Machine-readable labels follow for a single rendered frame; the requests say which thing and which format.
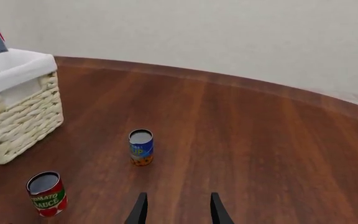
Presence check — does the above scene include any blue soup tin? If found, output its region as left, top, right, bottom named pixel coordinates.
left=128, top=128, right=154, bottom=167

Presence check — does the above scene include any white woven basket with liner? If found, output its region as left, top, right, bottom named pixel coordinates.
left=0, top=48, right=65, bottom=166

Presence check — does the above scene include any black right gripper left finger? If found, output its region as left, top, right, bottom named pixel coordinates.
left=125, top=192, right=149, bottom=224

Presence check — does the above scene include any red tomato sauce tin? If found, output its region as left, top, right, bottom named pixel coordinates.
left=26, top=170, right=68, bottom=218

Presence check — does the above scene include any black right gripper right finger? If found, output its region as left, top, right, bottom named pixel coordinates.
left=210, top=192, right=236, bottom=224

